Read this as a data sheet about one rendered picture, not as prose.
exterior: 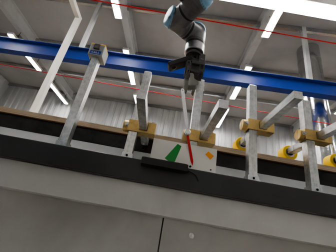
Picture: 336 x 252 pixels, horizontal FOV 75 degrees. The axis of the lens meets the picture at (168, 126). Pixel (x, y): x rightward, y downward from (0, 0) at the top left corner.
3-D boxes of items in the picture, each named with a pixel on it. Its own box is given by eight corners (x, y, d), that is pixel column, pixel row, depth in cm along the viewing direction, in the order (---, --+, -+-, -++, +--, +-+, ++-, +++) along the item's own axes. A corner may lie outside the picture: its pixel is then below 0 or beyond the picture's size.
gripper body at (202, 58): (204, 72, 92) (206, 50, 97) (184, 69, 92) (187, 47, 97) (200, 83, 99) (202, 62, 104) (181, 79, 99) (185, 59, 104)
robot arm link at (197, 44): (186, 38, 98) (183, 53, 107) (185, 46, 96) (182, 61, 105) (206, 41, 98) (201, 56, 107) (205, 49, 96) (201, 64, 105)
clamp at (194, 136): (215, 144, 89) (216, 133, 91) (182, 138, 89) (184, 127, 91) (211, 148, 94) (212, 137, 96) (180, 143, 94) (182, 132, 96)
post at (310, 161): (322, 207, 82) (309, 99, 102) (313, 205, 82) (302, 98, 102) (316, 207, 85) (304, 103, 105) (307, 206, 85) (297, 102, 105)
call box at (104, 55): (101, 57, 101) (106, 44, 104) (86, 54, 101) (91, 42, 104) (104, 67, 108) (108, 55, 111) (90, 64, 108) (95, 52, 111)
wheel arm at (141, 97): (145, 102, 66) (148, 90, 68) (134, 100, 66) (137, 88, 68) (147, 147, 106) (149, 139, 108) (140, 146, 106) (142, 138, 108)
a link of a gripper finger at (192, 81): (198, 90, 89) (200, 72, 92) (183, 88, 89) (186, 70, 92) (196, 94, 91) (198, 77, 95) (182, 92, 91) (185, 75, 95)
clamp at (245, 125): (275, 132, 92) (275, 122, 94) (244, 126, 92) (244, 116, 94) (268, 137, 98) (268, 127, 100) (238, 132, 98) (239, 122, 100)
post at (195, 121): (192, 180, 83) (204, 78, 103) (183, 178, 83) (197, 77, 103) (191, 181, 86) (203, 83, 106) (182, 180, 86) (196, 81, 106)
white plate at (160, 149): (215, 173, 84) (217, 149, 88) (149, 161, 84) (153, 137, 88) (215, 174, 84) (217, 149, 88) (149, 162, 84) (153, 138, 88)
